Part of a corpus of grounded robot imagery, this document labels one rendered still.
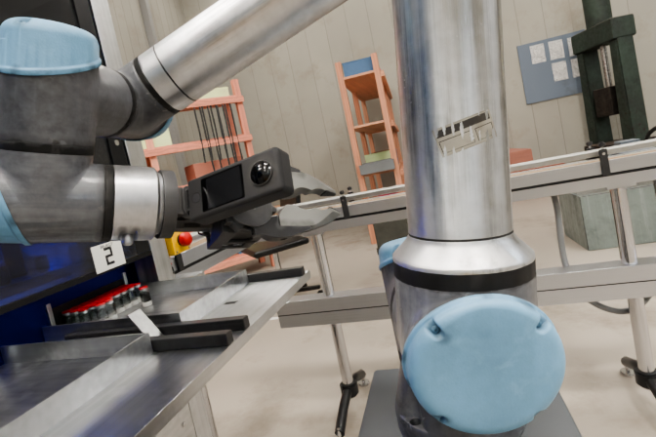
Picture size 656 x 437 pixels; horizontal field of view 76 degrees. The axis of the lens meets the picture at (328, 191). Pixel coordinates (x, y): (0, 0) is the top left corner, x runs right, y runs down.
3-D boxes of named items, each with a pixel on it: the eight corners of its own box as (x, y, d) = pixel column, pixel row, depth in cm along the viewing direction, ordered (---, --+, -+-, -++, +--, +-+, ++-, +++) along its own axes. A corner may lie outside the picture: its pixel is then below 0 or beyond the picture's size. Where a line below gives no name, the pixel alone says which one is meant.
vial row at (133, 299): (79, 332, 89) (74, 311, 88) (140, 299, 106) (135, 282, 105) (88, 331, 88) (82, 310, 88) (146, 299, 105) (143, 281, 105)
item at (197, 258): (151, 301, 118) (139, 248, 117) (108, 307, 122) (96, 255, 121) (258, 242, 183) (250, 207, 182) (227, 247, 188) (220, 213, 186)
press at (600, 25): (637, 168, 669) (608, -18, 649) (670, 173, 578) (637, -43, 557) (584, 177, 689) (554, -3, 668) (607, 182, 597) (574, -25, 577)
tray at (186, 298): (45, 343, 86) (41, 327, 86) (136, 297, 111) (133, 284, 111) (183, 331, 76) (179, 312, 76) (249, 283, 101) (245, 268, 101)
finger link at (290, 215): (320, 224, 57) (256, 218, 52) (344, 208, 52) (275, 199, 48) (323, 247, 55) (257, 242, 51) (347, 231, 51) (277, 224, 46)
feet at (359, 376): (330, 451, 166) (323, 417, 165) (357, 380, 214) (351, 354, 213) (349, 451, 164) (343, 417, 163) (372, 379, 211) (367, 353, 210)
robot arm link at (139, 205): (114, 150, 39) (115, 232, 36) (166, 154, 42) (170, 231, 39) (107, 184, 45) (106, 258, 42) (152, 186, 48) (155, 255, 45)
